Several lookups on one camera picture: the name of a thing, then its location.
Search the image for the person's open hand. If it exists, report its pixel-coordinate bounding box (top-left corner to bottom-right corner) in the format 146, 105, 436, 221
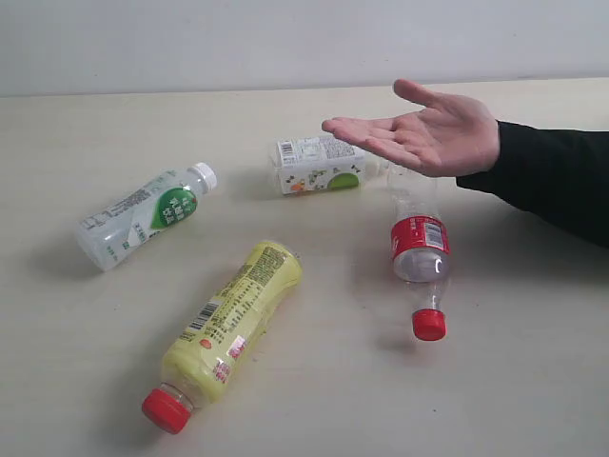
322, 79, 500, 177

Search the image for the clear cola bottle red cap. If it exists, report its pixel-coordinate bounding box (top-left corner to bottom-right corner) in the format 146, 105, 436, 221
387, 165, 450, 342

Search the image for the yellow bottle red cap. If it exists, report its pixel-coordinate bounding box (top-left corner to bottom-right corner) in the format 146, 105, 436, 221
142, 241, 303, 434

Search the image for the white green label bottle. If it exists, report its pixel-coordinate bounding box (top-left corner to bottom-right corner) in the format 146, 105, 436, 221
75, 162, 218, 271

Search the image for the black sleeved forearm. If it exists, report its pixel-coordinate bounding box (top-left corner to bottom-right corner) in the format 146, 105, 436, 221
456, 122, 608, 248

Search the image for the square clear bottle white label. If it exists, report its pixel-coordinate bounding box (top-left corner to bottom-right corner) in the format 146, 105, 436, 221
269, 135, 389, 196

